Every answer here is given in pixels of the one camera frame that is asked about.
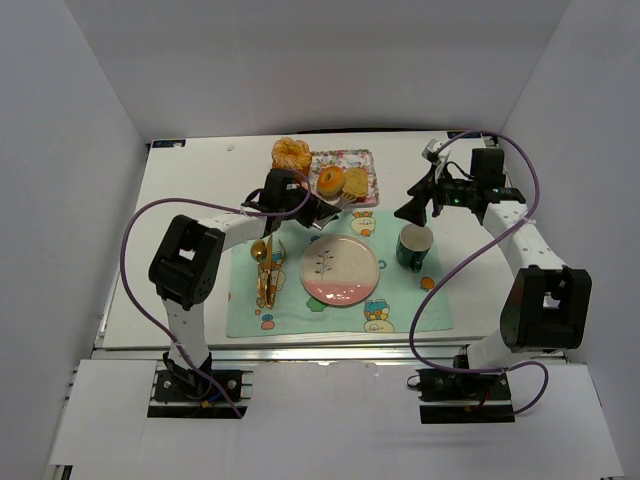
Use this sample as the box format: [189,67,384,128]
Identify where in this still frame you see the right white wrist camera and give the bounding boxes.
[422,139,450,173]

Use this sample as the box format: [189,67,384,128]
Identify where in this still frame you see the orange bundt cake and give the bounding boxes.
[271,137,313,181]

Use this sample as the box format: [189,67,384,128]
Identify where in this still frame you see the glazed ring donut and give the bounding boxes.
[316,166,345,198]

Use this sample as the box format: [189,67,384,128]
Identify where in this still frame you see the silver metal tongs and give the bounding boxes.
[311,192,357,230]

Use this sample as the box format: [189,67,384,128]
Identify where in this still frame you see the green cartoon placemat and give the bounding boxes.
[226,210,444,338]

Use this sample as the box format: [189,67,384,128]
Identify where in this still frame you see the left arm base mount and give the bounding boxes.
[147,370,253,420]

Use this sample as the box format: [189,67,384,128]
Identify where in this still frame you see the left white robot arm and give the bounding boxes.
[149,169,340,387]

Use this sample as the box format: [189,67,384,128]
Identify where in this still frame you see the brown bread slice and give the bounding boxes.
[341,167,369,202]

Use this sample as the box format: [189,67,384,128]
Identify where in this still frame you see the dark green mug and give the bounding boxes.
[396,224,434,273]

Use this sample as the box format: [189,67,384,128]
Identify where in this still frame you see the pink white ceramic plate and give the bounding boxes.
[299,234,380,307]

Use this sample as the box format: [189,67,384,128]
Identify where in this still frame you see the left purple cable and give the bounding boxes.
[121,169,312,419]

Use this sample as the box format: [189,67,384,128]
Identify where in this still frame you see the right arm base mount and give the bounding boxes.
[413,369,515,425]

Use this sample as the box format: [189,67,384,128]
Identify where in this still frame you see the floral rectangular tray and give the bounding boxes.
[277,148,380,209]

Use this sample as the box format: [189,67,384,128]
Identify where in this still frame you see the gold knife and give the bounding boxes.
[264,235,274,308]

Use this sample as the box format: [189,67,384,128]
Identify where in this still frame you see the gold spoon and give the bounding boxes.
[250,239,267,308]

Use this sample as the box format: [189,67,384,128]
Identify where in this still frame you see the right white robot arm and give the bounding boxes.
[394,140,592,374]

